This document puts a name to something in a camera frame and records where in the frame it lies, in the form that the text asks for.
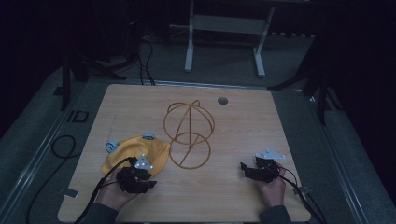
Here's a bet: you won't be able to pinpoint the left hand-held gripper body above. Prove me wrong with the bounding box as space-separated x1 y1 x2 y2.
116 153 154 194

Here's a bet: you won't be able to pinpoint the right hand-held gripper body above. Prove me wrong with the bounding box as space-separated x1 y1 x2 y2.
254 148 287 184

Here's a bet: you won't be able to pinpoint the yellow hat with blue ears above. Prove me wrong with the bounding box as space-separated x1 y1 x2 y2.
100 133 172 177

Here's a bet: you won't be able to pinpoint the person's right hand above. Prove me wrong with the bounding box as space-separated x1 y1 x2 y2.
255 163 288 208

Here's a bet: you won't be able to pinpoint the person's left hand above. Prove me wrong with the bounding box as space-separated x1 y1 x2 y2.
94 168 134 212

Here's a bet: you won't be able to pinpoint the black tripod stand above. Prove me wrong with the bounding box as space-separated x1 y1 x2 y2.
59 18 142 112
266 27 344 126

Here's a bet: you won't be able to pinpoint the white metal stand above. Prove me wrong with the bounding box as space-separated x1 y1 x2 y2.
183 0 277 78

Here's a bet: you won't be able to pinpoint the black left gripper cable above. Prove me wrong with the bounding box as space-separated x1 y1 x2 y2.
74 156 138 224

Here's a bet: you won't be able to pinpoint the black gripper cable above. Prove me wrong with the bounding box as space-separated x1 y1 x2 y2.
74 156 138 224
277 167 329 224

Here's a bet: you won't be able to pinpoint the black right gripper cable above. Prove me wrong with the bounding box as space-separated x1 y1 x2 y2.
277 167 329 224

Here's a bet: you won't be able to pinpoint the gold wire hat stand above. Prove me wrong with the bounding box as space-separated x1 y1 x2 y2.
163 99 216 171

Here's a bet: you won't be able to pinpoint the black floor cable loop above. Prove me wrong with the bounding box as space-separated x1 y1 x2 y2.
25 134 78 224

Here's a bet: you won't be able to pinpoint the black hanging cables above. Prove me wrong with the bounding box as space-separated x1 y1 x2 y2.
135 36 157 87

